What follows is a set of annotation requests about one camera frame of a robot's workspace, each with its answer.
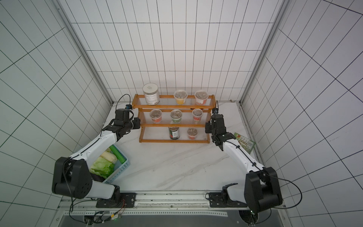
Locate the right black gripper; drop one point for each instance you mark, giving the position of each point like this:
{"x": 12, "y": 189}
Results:
{"x": 209, "y": 127}

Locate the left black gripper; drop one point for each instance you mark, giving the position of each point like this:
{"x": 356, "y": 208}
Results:
{"x": 137, "y": 120}

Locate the red seed cup top shelf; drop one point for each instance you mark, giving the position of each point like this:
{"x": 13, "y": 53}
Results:
{"x": 201, "y": 97}

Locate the red seed cup shelf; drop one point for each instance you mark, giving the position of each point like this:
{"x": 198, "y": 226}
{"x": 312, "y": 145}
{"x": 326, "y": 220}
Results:
{"x": 201, "y": 97}
{"x": 192, "y": 133}

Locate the tall white-lid seed jar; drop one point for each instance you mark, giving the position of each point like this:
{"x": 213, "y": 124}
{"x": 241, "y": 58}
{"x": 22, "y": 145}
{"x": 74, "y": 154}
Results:
{"x": 151, "y": 94}

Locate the yellow seed cup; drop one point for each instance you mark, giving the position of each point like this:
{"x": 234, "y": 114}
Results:
{"x": 180, "y": 96}

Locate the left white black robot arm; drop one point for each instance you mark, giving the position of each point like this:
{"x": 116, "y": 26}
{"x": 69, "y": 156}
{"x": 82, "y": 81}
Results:
{"x": 72, "y": 177}

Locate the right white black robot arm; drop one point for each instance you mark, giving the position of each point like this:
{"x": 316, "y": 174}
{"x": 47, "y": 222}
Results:
{"x": 261, "y": 189}

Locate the red seed cup bottom shelf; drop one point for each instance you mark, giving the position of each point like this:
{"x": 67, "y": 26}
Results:
{"x": 192, "y": 133}

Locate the wooden three-tier shelf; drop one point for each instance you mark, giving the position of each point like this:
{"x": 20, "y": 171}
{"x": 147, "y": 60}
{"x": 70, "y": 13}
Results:
{"x": 170, "y": 122}

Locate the green seed cup middle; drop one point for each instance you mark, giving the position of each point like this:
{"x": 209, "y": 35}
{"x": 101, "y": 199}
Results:
{"x": 176, "y": 116}

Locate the green cucumber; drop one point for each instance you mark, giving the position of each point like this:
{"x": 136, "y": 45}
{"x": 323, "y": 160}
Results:
{"x": 118, "y": 154}

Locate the yellow green cabbage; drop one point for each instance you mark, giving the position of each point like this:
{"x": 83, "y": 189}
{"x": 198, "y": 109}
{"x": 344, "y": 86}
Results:
{"x": 109, "y": 156}

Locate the green snack packet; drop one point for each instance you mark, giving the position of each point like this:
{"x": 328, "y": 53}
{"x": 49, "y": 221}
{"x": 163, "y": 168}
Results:
{"x": 245, "y": 142}

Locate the light blue plastic basket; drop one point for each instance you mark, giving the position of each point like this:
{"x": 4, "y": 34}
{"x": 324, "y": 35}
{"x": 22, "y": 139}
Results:
{"x": 118, "y": 169}

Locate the pale green cabbage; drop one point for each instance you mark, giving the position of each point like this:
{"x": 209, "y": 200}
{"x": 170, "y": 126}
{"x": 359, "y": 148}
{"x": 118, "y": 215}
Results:
{"x": 103, "y": 167}

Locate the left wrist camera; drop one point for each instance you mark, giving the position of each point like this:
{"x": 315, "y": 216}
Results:
{"x": 129, "y": 106}

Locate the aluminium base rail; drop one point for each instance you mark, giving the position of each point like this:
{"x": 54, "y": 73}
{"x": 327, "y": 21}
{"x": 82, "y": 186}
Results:
{"x": 166, "y": 208}

